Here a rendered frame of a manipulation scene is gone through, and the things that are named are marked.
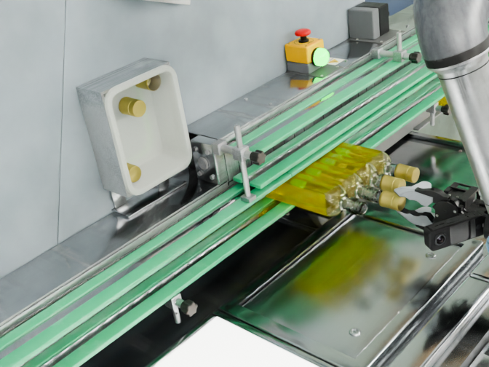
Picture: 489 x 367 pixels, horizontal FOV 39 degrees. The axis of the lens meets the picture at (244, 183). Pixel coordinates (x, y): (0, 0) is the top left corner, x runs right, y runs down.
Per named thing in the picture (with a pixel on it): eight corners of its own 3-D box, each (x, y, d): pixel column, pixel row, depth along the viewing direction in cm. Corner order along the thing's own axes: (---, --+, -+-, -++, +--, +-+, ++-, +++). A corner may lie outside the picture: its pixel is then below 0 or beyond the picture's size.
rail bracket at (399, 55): (369, 60, 176) (415, 65, 168) (367, 32, 173) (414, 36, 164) (377, 54, 179) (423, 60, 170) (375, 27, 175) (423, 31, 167)
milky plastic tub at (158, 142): (104, 190, 138) (131, 201, 132) (76, 86, 127) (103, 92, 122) (167, 155, 148) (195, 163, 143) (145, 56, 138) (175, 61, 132)
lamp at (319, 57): (311, 68, 168) (321, 69, 166) (310, 50, 165) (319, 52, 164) (322, 62, 170) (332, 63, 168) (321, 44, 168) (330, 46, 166)
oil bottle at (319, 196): (260, 196, 155) (338, 221, 142) (257, 175, 153) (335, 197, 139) (276, 186, 159) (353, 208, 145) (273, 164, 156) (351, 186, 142)
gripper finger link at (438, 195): (416, 199, 138) (455, 215, 133) (412, 203, 136) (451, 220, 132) (419, 180, 135) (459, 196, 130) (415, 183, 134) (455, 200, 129)
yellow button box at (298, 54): (285, 70, 172) (308, 74, 167) (282, 42, 169) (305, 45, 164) (303, 62, 176) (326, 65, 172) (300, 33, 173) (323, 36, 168)
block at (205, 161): (194, 180, 148) (217, 187, 143) (186, 140, 143) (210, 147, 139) (206, 172, 150) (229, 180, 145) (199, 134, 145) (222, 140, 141)
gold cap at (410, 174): (394, 181, 151) (412, 186, 148) (394, 167, 149) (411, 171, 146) (402, 175, 153) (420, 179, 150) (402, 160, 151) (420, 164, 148)
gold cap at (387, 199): (379, 209, 141) (397, 214, 139) (378, 194, 140) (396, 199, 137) (388, 201, 144) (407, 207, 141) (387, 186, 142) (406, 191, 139)
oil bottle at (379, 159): (306, 164, 166) (382, 185, 152) (304, 144, 163) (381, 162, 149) (320, 156, 169) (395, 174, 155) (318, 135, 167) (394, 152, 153)
